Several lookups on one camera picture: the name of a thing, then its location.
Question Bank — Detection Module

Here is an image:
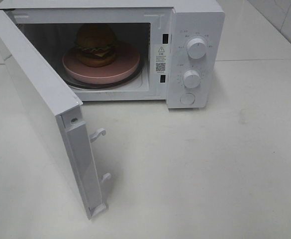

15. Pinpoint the pink round plate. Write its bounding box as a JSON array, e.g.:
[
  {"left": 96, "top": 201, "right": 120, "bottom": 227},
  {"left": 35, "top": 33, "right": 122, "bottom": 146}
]
[{"left": 62, "top": 41, "right": 141, "bottom": 85}]

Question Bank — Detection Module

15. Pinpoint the upper white microwave knob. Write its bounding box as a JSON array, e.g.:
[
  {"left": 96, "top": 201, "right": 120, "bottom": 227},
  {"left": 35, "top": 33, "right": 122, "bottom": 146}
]
[{"left": 185, "top": 36, "right": 207, "bottom": 59}]

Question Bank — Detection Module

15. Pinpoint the lower white microwave knob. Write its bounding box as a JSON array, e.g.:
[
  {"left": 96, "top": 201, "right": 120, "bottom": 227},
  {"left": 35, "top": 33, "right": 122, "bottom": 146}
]
[{"left": 183, "top": 70, "right": 201, "bottom": 89}]

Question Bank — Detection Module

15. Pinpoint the white microwave door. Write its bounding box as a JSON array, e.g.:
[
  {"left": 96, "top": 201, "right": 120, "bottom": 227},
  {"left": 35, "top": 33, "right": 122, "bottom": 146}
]
[{"left": 0, "top": 10, "right": 110, "bottom": 218}]

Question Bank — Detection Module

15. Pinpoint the white warning label sticker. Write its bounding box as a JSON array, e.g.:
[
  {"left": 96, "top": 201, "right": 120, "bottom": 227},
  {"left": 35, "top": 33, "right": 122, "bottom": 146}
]
[{"left": 154, "top": 44, "right": 168, "bottom": 73}]

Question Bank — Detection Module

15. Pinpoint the glass microwave turntable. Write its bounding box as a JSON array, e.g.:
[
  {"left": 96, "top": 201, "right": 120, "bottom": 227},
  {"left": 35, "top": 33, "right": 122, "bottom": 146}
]
[{"left": 63, "top": 59, "right": 145, "bottom": 90}]

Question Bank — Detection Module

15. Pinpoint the burger with lettuce and cheese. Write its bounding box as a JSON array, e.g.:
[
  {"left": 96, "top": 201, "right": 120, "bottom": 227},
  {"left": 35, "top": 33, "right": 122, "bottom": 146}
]
[{"left": 75, "top": 23, "right": 117, "bottom": 68}]

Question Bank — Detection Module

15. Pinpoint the round white door button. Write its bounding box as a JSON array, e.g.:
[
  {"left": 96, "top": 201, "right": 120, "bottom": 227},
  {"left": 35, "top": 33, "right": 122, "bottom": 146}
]
[{"left": 180, "top": 93, "right": 195, "bottom": 106}]

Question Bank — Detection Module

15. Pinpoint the white microwave knob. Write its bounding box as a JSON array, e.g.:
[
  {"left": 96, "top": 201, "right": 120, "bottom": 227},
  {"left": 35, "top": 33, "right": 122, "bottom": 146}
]
[
  {"left": 185, "top": 36, "right": 207, "bottom": 59},
  {"left": 183, "top": 70, "right": 201, "bottom": 89}
]

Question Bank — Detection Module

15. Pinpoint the white microwave oven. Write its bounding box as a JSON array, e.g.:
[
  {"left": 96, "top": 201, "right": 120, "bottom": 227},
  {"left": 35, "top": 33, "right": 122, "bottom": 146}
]
[{"left": 0, "top": 0, "right": 225, "bottom": 109}]

